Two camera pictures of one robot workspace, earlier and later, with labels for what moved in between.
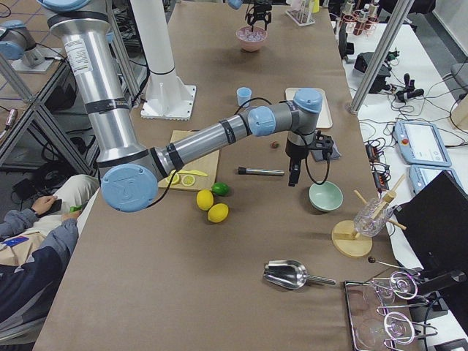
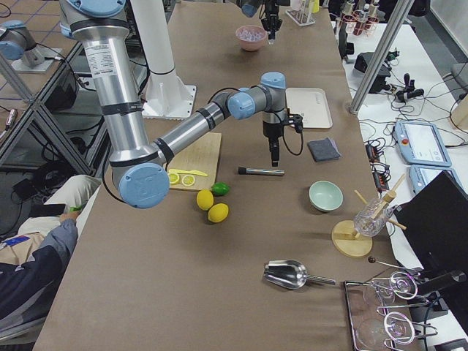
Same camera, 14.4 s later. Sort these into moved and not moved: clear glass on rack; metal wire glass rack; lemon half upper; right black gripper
Moved: right black gripper
Not moved: clear glass on rack; metal wire glass rack; lemon half upper
